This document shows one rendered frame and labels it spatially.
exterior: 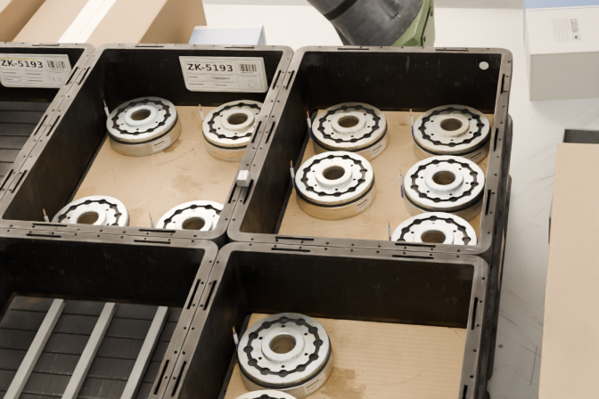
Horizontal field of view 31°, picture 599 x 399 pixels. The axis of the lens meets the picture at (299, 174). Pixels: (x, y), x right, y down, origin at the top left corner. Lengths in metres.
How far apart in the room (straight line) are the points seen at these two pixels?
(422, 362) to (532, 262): 0.34
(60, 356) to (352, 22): 0.71
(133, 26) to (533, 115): 0.66
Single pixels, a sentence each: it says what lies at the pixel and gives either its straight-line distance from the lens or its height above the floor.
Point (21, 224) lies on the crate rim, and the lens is 1.35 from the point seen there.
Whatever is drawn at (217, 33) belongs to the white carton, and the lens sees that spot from 1.87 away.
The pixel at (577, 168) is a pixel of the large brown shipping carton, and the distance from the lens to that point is 1.34.
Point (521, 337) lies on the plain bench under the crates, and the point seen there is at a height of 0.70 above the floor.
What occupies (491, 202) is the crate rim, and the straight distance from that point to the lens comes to 1.25.
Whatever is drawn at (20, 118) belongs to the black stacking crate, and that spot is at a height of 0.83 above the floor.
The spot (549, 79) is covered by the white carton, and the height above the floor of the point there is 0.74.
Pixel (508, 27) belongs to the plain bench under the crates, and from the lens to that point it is 1.97.
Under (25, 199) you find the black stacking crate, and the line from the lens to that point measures 1.42.
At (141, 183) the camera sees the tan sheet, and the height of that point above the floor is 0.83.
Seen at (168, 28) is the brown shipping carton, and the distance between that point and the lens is 1.86.
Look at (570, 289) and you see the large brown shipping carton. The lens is 1.20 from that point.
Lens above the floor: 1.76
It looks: 39 degrees down
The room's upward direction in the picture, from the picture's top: 9 degrees counter-clockwise
